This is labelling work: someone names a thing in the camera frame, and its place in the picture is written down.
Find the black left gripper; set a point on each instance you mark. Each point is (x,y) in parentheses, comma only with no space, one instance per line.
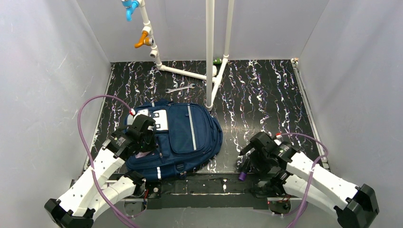
(146,134)

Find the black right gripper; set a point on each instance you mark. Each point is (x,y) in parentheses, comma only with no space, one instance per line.
(253,154)

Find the purple marker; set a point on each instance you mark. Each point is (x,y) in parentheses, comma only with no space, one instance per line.
(243,174)

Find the navy blue student backpack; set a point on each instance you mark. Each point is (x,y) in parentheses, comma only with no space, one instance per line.
(187,136)

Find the pink highlighter pen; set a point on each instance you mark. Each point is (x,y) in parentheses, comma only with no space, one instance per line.
(141,154)

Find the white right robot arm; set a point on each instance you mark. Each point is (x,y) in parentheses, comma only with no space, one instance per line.
(298,175)

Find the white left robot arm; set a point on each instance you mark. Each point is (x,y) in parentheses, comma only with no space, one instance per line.
(85,201)

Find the silver wrench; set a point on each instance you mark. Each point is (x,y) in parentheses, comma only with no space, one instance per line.
(171,90)

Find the orange tap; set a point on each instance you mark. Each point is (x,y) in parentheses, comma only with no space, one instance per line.
(144,40)

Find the green tap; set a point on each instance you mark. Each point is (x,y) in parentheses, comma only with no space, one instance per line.
(217,61)

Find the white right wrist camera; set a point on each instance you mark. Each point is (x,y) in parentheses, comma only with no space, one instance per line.
(278,139)

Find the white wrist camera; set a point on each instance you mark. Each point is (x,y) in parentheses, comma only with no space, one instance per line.
(133,113)
(278,139)

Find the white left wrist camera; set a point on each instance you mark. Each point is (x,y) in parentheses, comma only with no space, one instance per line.
(133,113)

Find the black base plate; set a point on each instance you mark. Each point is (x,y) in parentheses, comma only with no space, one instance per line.
(213,190)

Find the aluminium frame rail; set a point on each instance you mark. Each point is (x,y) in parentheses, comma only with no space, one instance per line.
(164,139)

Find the white PVC pipe frame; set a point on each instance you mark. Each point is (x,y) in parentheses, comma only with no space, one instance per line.
(213,76)

